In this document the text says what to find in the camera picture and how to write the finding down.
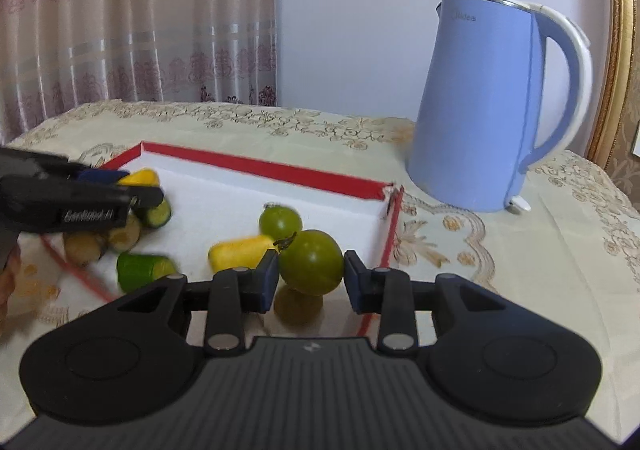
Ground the yellow fruit piece small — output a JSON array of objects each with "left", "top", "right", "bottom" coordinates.
[{"left": 117, "top": 168, "right": 160, "bottom": 188}]

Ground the green cucumber piece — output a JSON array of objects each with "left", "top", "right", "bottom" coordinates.
[
  {"left": 132, "top": 199, "right": 172, "bottom": 229},
  {"left": 116, "top": 253, "right": 178, "bottom": 294}
]

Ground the yellow fruit piece large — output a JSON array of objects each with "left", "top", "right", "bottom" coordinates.
[{"left": 207, "top": 234, "right": 273, "bottom": 273}]

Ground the green tomato with stem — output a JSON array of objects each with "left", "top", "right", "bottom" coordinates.
[{"left": 274, "top": 230, "right": 344, "bottom": 296}]

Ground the dark eggplant piece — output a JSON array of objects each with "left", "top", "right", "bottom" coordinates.
[
  {"left": 106, "top": 214, "right": 142, "bottom": 253},
  {"left": 63, "top": 232, "right": 107, "bottom": 267}
]

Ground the green tomato back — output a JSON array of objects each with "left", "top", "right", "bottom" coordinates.
[{"left": 258, "top": 203, "right": 303, "bottom": 241}]

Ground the brown longan back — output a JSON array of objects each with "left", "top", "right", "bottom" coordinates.
[{"left": 273, "top": 285, "right": 324, "bottom": 327}]

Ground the person's left hand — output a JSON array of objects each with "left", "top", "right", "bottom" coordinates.
[{"left": 0, "top": 244, "right": 22, "bottom": 324}]

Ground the red shallow cardboard box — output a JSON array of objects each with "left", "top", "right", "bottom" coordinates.
[{"left": 42, "top": 142, "right": 401, "bottom": 336}]

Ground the pink patterned curtain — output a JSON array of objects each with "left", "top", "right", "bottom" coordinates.
[{"left": 1, "top": 0, "right": 277, "bottom": 141}]

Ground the blue electric kettle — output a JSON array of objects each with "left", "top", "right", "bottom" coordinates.
[{"left": 407, "top": 0, "right": 593, "bottom": 213}]

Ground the cream embroidered tablecloth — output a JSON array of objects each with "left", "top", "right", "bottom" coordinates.
[{"left": 14, "top": 100, "right": 639, "bottom": 440}]

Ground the gold padded headboard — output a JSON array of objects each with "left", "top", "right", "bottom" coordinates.
[{"left": 586, "top": 0, "right": 639, "bottom": 207}]

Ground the white wall switch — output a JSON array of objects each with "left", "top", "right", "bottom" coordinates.
[{"left": 631, "top": 125, "right": 640, "bottom": 158}]

